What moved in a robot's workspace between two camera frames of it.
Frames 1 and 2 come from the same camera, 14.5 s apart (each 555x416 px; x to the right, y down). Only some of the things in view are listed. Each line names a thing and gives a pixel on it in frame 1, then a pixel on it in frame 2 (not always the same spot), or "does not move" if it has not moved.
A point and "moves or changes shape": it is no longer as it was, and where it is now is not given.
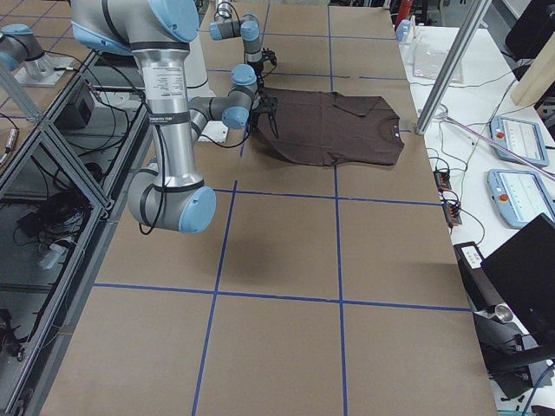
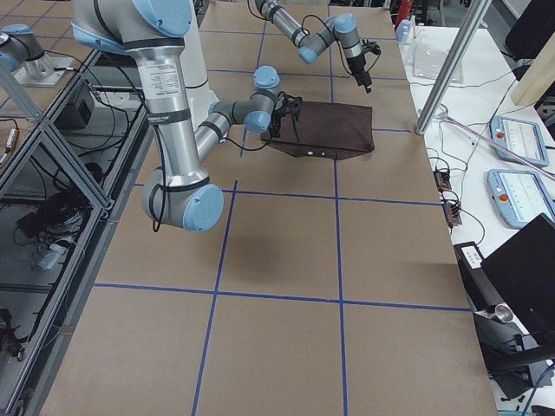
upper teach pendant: (524, 139) does not move
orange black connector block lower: (452, 213) does not move
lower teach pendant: (519, 196) does not move
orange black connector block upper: (442, 179) does not move
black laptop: (523, 271) does not move
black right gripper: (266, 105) -> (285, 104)
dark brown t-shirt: (327, 127) moves or changes shape
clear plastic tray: (429, 57) does not move
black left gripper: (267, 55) -> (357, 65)
